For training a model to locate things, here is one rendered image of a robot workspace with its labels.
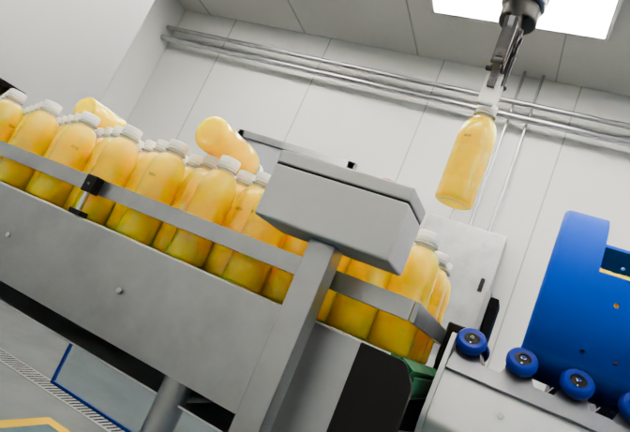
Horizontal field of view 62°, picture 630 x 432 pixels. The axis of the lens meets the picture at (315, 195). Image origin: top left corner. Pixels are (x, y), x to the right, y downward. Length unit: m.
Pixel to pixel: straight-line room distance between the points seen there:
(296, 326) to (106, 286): 0.40
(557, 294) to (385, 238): 0.29
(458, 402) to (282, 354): 0.28
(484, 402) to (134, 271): 0.59
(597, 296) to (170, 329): 0.63
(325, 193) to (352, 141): 4.08
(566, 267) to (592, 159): 3.77
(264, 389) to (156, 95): 5.38
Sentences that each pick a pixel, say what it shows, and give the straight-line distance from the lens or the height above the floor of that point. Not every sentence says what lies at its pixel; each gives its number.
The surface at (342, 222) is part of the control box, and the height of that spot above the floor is 1.03.
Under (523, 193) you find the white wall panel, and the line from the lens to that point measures 4.44.
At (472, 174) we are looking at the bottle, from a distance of 0.99.
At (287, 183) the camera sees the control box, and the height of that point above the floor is 1.05.
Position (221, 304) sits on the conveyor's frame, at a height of 0.87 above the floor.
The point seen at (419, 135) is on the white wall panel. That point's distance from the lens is 4.67.
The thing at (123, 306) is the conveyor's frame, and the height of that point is 0.79.
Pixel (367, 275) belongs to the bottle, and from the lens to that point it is 0.84.
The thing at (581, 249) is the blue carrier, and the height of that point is 1.14.
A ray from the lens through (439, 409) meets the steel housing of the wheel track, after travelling 0.83.
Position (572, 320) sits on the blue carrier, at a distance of 0.84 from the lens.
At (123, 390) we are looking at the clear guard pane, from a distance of 1.55.
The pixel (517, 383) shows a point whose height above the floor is 0.93.
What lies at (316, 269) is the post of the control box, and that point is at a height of 0.96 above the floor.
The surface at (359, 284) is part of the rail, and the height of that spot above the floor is 0.97.
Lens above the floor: 0.91
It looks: 11 degrees up
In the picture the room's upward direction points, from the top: 23 degrees clockwise
